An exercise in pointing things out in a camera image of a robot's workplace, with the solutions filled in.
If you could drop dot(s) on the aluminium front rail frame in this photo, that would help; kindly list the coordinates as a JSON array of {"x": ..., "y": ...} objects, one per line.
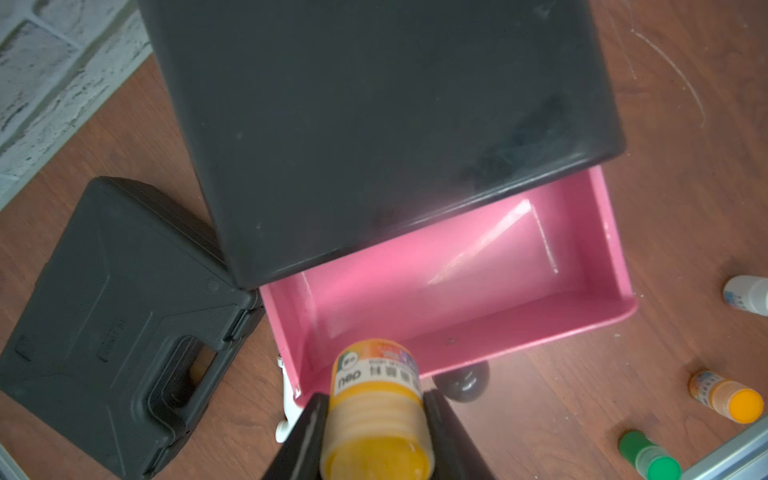
[{"x": 743, "y": 457}]

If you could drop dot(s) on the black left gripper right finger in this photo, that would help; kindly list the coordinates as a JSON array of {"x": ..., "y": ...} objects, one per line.
[{"x": 455, "y": 454}]

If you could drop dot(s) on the black drawer cabinet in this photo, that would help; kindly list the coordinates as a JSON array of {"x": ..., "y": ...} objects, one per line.
[{"x": 320, "y": 128}]

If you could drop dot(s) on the white paint bottle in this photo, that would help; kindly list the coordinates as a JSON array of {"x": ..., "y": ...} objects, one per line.
[{"x": 747, "y": 293}]

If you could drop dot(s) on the black plastic tool case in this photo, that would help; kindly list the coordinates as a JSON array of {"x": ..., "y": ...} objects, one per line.
[{"x": 131, "y": 326}]

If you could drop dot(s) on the green paint bottle right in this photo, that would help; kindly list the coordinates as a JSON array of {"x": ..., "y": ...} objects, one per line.
[{"x": 650, "y": 460}]

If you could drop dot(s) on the white pipe fitting brass thread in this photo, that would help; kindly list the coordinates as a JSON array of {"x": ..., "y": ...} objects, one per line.
[{"x": 292, "y": 411}]

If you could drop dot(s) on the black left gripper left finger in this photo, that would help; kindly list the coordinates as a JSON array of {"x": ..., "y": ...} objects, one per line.
[{"x": 300, "y": 455}]

